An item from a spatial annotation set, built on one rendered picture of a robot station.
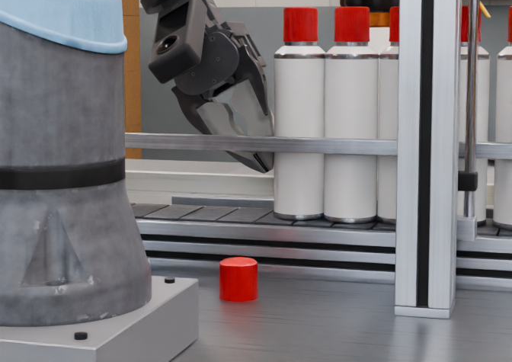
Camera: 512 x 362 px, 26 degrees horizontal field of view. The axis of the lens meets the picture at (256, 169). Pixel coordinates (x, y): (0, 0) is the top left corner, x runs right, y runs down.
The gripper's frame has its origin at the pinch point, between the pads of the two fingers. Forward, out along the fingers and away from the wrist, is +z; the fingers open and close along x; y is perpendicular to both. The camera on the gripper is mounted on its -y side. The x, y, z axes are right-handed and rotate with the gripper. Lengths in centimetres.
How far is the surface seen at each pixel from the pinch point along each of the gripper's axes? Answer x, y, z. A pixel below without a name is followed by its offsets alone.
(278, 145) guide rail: -3.4, -3.7, -0.3
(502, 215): -18.4, -1.4, 15.4
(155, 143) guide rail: 7.4, -3.6, -6.4
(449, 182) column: -17.9, -16.3, 9.5
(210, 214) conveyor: 7.1, -0.6, 2.2
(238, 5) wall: 105, 444, -91
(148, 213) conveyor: 12.6, -1.4, -0.9
